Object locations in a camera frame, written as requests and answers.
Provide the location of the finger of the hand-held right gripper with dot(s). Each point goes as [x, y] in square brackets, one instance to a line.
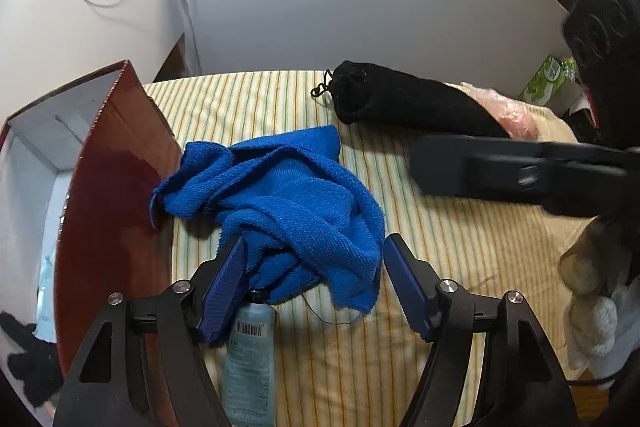
[500, 167]

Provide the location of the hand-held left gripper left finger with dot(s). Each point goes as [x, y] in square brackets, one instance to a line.
[225, 287]

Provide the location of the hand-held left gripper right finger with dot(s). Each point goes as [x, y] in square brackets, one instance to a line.
[405, 287]

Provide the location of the blue towel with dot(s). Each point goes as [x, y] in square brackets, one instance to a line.
[300, 207]

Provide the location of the red box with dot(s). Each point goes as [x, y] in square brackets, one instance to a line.
[115, 187]

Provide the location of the black cloth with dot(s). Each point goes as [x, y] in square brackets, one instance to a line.
[30, 357]

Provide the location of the pink plastic bag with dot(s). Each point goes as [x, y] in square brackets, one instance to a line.
[515, 117]

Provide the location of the striped mat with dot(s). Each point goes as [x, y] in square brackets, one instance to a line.
[450, 257]

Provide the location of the green and white paper bag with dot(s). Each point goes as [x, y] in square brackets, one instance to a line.
[547, 77]

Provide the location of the clear plastic bottle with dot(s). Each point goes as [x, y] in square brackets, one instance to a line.
[247, 372]

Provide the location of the beige plush toy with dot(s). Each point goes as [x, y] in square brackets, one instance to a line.
[590, 317]

